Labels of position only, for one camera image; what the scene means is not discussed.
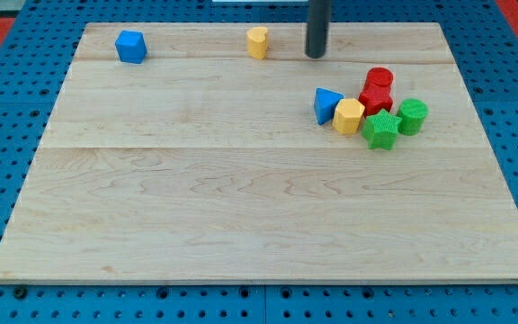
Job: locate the blue triangle block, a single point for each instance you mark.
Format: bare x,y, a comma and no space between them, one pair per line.
325,103

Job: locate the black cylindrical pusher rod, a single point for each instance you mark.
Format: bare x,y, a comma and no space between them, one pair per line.
318,20

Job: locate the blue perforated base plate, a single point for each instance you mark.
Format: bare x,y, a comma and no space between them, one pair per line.
34,59

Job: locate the green cylinder block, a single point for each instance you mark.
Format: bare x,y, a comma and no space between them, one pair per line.
412,113

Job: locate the green star block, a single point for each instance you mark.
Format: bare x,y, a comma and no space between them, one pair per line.
381,130

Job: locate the yellow heart block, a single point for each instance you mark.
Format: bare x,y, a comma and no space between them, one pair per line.
257,42

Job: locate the yellow hexagon block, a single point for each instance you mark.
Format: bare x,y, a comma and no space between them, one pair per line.
348,115

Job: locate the light wooden board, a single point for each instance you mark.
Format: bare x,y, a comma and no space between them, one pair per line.
202,166

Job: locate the red pentagon block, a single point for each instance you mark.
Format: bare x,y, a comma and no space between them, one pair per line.
375,98

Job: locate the blue cube block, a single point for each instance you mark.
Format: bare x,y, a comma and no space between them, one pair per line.
131,47

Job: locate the red cylinder block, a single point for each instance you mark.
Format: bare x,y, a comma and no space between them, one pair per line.
380,77

